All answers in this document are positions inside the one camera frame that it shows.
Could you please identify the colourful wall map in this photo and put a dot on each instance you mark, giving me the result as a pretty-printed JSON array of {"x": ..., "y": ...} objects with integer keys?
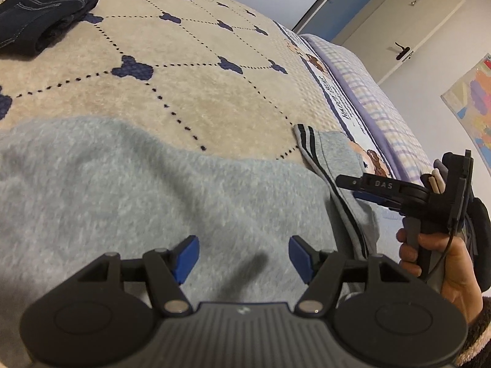
[{"x": 475, "y": 103}]

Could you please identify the folded dark blue jeans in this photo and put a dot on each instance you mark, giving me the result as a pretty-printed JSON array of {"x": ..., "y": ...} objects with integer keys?
[{"x": 34, "y": 15}]

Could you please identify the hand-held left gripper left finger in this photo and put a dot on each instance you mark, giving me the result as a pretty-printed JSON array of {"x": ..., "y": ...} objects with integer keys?
[{"x": 188, "y": 256}]

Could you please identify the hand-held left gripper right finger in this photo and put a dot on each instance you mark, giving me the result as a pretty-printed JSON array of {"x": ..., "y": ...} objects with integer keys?
[{"x": 301, "y": 257}]

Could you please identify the person's right forearm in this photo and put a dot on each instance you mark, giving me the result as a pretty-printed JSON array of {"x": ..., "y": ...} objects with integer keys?
[{"x": 479, "y": 337}]

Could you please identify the grey fleece sweatshirt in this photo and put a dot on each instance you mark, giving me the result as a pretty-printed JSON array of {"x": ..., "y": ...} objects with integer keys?
[{"x": 153, "y": 199}]

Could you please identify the white door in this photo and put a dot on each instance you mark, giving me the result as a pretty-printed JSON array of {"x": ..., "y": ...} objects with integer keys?
[{"x": 383, "y": 38}]

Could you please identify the beige printed blanket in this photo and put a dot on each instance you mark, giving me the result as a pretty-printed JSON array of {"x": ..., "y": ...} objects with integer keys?
[{"x": 191, "y": 84}]

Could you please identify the person's right hand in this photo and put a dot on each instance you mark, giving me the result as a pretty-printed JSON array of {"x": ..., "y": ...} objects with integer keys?
[{"x": 456, "y": 272}]

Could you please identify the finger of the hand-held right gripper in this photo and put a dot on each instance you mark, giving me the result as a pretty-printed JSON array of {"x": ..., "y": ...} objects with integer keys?
[
  {"x": 383, "y": 201},
  {"x": 376, "y": 185}
]

